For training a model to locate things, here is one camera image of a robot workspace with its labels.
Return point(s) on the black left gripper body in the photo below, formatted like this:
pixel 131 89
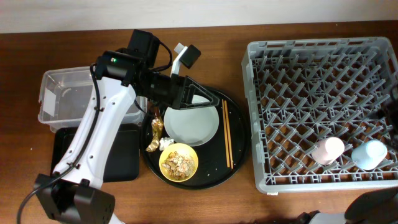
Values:
pixel 181 92

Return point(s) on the grey dishwasher rack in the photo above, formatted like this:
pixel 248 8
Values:
pixel 300 92

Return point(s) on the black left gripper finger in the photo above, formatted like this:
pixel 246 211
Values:
pixel 191 86
pixel 202 104

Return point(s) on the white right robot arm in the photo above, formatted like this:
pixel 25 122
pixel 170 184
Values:
pixel 379 206

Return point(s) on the black rectangular tray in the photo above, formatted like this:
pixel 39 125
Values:
pixel 123 160

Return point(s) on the crumpled white tissue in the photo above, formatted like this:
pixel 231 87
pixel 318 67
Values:
pixel 165 142

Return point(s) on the light blue cup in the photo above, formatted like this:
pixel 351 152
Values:
pixel 369 155

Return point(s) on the grey round plate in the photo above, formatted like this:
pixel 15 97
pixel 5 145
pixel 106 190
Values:
pixel 193 127

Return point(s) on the yellow bowl with food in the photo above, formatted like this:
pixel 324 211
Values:
pixel 178 162

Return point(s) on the gold foil wrapper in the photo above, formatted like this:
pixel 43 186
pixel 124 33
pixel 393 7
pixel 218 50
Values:
pixel 157 125

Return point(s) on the clear plastic bin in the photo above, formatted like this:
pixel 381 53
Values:
pixel 64 97

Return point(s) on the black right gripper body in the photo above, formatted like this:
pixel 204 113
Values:
pixel 392 111

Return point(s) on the pink plastic cup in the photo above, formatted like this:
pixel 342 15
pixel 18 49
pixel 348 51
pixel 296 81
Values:
pixel 328 150

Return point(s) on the wooden chopstick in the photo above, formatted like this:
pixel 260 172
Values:
pixel 225 135
pixel 228 135

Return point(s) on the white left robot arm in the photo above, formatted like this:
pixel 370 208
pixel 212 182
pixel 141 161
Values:
pixel 72 194

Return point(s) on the round black tray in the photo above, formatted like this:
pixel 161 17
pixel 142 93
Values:
pixel 212 167

